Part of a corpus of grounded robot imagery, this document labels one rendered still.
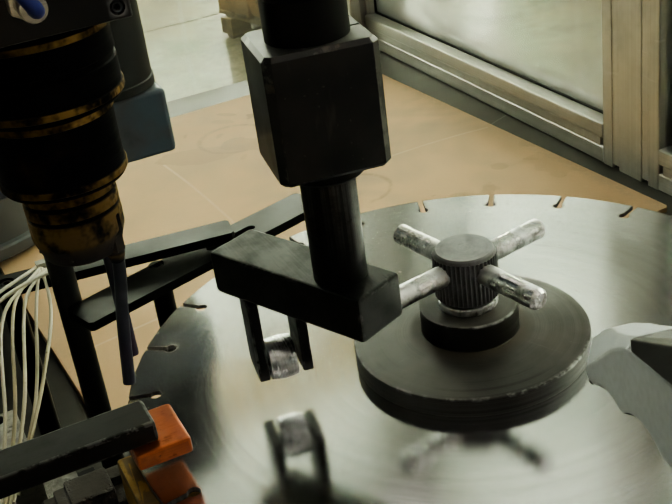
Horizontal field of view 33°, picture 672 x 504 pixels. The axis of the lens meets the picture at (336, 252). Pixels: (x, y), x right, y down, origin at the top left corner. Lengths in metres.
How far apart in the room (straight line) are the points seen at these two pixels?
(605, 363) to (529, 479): 0.13
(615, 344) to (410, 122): 1.01
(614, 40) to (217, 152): 0.47
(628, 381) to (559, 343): 0.20
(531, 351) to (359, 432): 0.09
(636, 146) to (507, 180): 0.13
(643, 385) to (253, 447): 0.22
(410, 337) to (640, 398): 0.22
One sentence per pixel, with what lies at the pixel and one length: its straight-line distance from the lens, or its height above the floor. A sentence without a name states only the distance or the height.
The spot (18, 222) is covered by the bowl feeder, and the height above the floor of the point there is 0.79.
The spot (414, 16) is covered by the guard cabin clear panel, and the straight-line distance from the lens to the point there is 1.54.
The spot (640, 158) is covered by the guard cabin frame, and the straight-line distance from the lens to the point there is 1.16.
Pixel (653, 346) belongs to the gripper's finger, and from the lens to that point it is 0.31.
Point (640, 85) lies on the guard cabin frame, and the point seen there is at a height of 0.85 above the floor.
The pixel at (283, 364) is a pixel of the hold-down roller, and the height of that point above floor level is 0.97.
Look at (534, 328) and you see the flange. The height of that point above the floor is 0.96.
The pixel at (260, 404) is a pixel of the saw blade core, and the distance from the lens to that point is 0.52.
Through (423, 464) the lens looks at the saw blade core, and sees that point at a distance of 0.47.
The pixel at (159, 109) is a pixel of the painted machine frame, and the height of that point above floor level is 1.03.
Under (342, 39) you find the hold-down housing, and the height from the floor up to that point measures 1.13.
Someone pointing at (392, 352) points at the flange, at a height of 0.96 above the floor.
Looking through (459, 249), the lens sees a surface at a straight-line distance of 0.51.
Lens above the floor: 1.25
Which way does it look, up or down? 28 degrees down
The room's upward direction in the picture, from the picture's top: 8 degrees counter-clockwise
